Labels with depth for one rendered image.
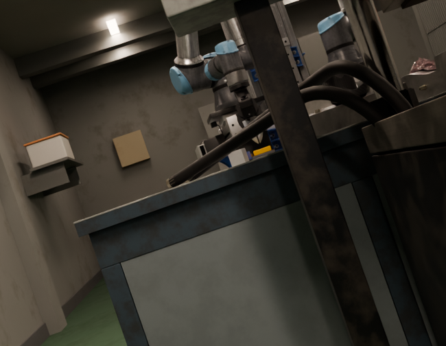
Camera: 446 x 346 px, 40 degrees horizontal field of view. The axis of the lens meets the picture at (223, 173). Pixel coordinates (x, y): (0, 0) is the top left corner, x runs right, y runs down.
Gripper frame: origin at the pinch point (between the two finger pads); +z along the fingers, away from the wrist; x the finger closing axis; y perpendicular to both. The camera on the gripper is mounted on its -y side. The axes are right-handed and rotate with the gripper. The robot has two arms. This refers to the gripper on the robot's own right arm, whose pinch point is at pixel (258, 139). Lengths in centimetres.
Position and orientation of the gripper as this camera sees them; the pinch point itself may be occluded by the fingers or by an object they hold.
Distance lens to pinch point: 211.2
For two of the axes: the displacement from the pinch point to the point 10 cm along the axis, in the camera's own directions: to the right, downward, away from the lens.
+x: -9.4, 3.3, 0.4
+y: 0.4, 0.0, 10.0
